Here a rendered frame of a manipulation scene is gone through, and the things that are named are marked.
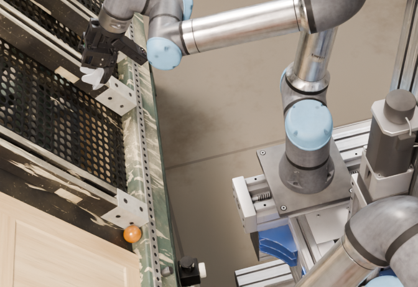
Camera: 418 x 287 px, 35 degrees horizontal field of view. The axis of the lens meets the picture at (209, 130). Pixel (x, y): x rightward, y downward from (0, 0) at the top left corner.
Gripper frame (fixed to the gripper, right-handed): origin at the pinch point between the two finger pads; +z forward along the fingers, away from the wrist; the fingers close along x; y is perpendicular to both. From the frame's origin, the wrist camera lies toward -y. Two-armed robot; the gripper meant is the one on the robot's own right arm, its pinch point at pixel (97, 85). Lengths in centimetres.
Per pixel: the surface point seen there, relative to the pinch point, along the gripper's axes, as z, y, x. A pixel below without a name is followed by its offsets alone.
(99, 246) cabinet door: 30.8, -5.3, 28.4
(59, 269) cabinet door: 24.8, 7.9, 39.1
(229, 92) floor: 91, -110, -105
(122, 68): 34, -25, -48
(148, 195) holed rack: 35.4, -24.8, 7.4
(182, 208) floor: 109, -76, -43
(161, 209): 38.9, -29.7, 9.7
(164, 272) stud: 37, -25, 33
